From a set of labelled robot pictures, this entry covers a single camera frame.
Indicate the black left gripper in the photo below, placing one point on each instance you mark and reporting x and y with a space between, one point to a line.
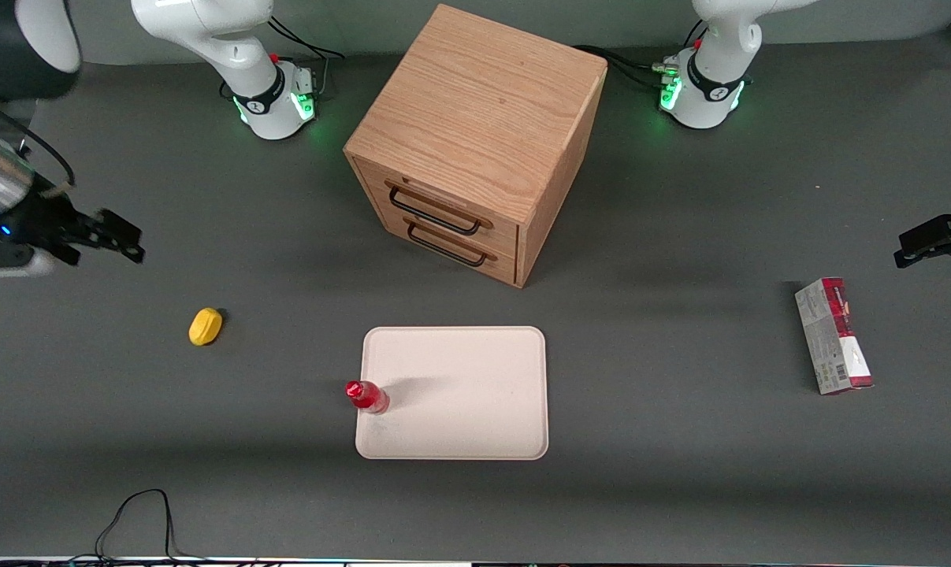
950 234

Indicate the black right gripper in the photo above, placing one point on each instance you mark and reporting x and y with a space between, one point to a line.
40 221

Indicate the red coke bottle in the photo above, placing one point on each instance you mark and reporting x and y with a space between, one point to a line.
367 397

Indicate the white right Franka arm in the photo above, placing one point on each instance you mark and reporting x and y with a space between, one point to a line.
231 47

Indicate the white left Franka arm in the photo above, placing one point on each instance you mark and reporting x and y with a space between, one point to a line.
711 71

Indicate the beige plastic tray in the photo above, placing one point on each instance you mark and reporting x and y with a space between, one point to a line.
467 394

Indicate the yellow lemon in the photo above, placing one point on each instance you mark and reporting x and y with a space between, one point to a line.
205 327

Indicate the grey and red carton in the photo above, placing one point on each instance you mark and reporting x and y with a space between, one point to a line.
834 339

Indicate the wooden drawer front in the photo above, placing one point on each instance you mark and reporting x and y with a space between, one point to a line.
475 264
436 195

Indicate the wooden drawer cabinet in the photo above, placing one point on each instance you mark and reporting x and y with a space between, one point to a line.
483 110

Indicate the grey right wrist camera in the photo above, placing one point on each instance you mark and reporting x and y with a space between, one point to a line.
10 264

